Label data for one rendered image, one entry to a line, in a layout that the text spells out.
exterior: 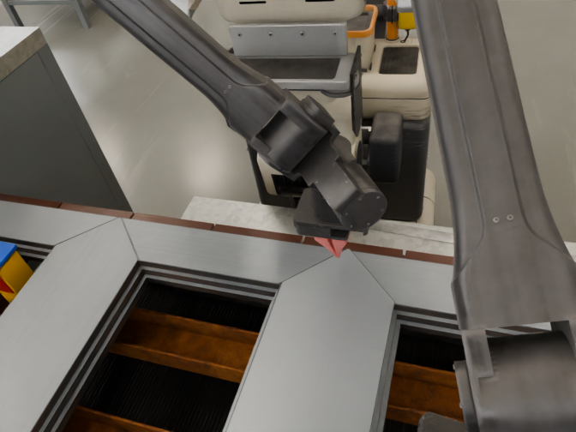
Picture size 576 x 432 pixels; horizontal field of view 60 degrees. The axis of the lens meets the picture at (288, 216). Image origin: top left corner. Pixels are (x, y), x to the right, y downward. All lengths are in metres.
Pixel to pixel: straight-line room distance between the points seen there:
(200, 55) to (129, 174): 2.06
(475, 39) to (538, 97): 2.48
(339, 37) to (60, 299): 0.66
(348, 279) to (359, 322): 0.08
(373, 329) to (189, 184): 1.74
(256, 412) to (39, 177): 0.88
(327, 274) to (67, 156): 0.86
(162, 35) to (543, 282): 0.41
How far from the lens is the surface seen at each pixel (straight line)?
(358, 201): 0.54
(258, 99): 0.54
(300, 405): 0.70
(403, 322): 0.79
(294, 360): 0.73
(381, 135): 1.23
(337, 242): 0.68
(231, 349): 0.97
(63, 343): 0.87
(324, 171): 0.56
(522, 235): 0.28
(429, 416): 0.45
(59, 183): 1.43
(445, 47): 0.32
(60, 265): 0.98
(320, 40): 0.95
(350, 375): 0.71
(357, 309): 0.76
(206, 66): 0.53
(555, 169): 2.38
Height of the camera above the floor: 1.50
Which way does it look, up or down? 45 degrees down
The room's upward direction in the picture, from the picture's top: 11 degrees counter-clockwise
